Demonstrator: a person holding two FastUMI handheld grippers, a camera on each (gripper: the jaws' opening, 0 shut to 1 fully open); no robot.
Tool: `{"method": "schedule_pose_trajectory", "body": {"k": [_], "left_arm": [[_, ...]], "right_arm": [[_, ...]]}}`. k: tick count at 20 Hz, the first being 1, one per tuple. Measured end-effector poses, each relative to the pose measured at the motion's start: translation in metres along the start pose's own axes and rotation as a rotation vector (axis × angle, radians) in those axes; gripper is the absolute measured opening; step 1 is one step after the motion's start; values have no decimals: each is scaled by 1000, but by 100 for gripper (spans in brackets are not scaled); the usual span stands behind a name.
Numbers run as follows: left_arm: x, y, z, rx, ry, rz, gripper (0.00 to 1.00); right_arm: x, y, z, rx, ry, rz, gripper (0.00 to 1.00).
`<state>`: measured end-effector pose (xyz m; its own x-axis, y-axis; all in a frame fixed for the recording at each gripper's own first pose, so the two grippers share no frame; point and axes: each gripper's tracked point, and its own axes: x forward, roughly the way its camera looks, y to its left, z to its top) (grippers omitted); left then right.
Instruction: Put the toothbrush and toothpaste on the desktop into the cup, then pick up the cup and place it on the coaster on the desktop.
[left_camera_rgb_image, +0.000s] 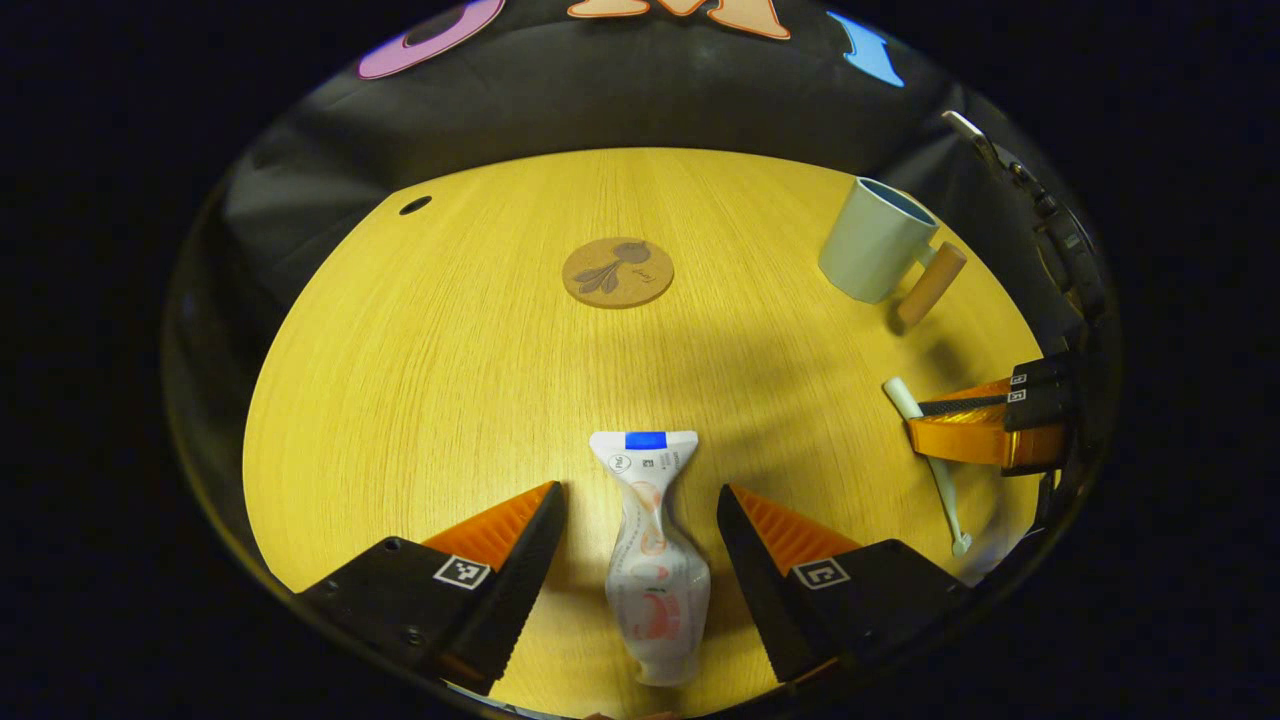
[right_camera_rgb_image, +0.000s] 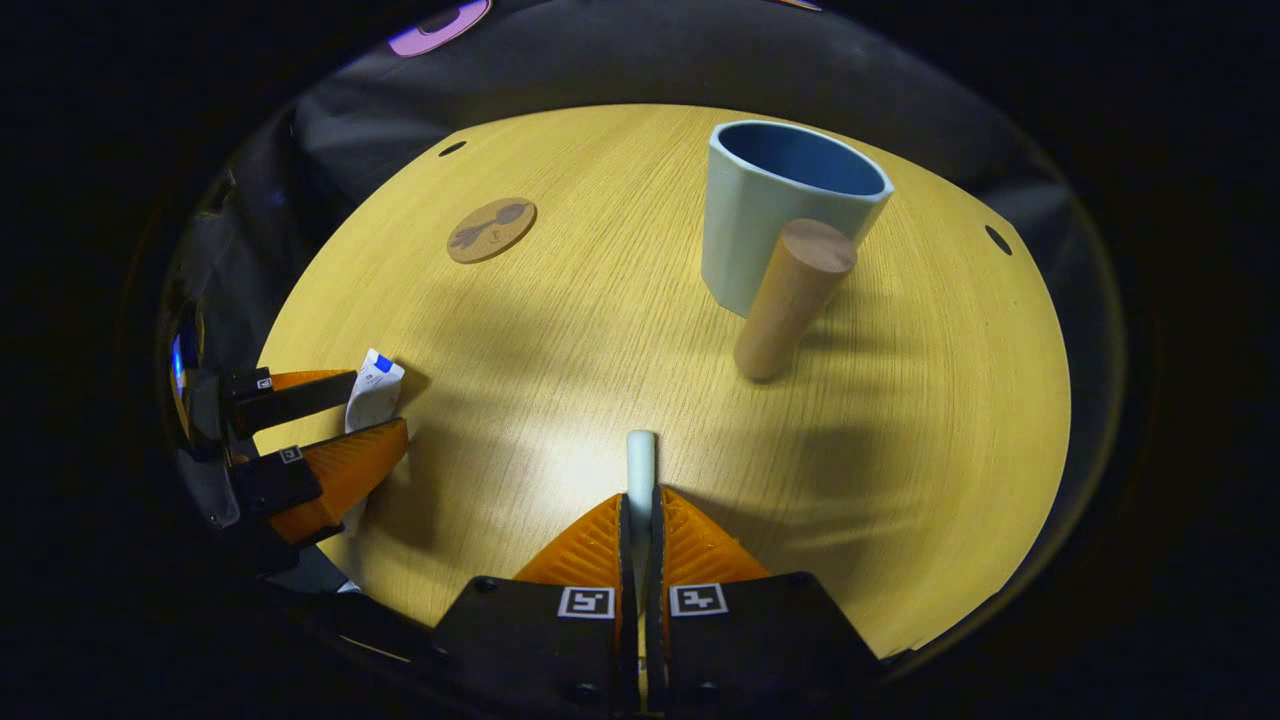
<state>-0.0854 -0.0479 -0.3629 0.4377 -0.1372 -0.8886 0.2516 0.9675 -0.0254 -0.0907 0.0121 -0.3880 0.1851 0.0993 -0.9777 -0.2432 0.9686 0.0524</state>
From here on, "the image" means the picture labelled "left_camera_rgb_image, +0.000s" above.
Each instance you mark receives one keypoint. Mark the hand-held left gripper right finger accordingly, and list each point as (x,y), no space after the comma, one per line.
(755,590)

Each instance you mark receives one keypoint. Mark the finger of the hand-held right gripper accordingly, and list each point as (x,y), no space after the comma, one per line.
(1040,375)
(970,440)

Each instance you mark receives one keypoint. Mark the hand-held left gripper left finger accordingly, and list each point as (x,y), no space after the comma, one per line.
(520,590)

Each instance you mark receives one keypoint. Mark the pale green toothbrush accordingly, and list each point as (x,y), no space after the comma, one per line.
(945,500)

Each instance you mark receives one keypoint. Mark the white toothpaste tube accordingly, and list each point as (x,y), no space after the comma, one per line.
(655,590)

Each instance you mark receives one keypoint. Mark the round cork coaster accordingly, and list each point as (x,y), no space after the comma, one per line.
(618,272)

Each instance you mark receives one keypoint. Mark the black backdrop cloth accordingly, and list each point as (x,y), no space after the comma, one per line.
(600,90)

